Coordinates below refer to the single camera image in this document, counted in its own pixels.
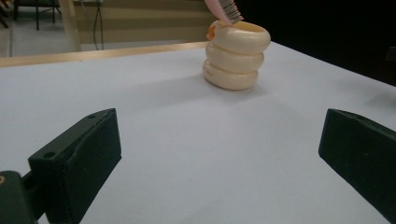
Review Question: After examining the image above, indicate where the light wooden cabinet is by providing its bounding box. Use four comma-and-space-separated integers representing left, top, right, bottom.
58, 0, 219, 53

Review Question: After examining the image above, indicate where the black curtain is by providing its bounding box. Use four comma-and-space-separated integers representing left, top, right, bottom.
233, 0, 396, 88

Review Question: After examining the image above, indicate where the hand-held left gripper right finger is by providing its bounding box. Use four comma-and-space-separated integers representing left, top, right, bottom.
318, 107, 396, 224

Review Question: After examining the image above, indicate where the black metal frame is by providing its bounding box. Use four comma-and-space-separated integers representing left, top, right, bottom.
0, 0, 63, 32

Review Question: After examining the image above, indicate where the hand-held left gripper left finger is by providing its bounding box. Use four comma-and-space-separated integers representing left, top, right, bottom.
27, 107, 122, 224

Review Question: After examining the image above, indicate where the cream ribbed cup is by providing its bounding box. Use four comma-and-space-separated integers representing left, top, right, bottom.
202, 20, 272, 91

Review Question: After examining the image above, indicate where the pink hairbrush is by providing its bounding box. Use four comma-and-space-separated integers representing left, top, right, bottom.
204, 0, 245, 27

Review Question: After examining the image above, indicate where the hanging black cable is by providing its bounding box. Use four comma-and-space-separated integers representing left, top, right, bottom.
92, 0, 106, 51

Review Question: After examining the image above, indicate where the white table sheet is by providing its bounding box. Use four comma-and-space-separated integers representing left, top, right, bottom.
0, 41, 396, 224

